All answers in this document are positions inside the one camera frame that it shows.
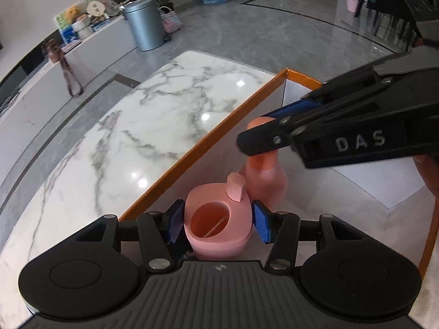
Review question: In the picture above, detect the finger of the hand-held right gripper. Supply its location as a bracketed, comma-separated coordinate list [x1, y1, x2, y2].
[238, 72, 424, 156]
[264, 52, 424, 120]

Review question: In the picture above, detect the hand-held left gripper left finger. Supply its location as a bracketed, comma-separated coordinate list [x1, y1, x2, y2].
[76, 199, 186, 272]

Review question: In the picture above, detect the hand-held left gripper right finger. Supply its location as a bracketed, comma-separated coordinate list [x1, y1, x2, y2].
[252, 200, 363, 271]

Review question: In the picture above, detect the pink bottle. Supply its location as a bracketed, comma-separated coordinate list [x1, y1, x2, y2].
[238, 117, 289, 209]

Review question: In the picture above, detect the orange cardboard box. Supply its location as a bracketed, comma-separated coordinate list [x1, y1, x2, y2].
[118, 69, 439, 278]

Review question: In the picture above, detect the person's right hand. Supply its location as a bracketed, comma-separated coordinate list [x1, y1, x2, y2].
[413, 152, 439, 209]

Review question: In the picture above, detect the pink woven bag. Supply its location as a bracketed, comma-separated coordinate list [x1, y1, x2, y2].
[158, 6, 181, 35]

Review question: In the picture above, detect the grey metal trash can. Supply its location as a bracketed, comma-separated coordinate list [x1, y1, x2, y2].
[123, 0, 166, 52]

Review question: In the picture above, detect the white marble TV cabinet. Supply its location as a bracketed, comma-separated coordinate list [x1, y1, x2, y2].
[0, 15, 138, 134]

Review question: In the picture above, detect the pink flat book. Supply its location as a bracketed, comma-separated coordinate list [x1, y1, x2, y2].
[60, 39, 83, 54]

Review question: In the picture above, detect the white ceramic pot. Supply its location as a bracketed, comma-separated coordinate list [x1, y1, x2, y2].
[72, 15, 95, 40]

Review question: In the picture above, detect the round paper fan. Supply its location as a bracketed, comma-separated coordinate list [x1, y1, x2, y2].
[86, 1, 105, 19]

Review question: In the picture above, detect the green picture card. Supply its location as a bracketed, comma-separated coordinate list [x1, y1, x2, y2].
[55, 0, 100, 31]

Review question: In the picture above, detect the brown strap bag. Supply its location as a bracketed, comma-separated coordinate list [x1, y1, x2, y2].
[42, 39, 84, 97]

